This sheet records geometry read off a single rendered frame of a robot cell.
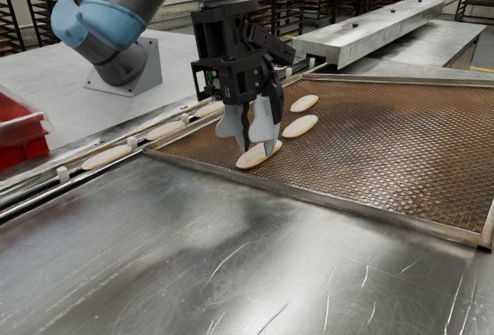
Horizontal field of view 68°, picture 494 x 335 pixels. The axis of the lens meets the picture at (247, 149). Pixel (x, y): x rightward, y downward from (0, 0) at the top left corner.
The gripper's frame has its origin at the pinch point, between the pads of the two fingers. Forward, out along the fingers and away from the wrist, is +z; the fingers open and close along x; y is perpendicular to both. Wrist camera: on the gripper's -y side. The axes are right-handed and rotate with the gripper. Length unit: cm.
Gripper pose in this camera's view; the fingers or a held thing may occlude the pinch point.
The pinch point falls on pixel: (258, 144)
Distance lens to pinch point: 54.5
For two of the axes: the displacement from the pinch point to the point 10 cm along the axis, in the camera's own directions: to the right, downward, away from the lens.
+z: 1.4, 9.1, 4.0
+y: -6.0, 3.9, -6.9
